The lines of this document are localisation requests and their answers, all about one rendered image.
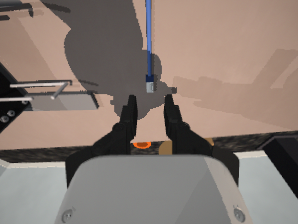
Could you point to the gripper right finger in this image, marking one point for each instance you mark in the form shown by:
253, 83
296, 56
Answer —
184, 140

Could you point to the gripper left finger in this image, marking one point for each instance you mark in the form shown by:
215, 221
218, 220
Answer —
116, 142

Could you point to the black patch panel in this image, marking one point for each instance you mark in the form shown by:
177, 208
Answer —
14, 96

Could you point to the blue patch cable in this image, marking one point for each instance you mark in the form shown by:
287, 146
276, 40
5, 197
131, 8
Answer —
148, 20

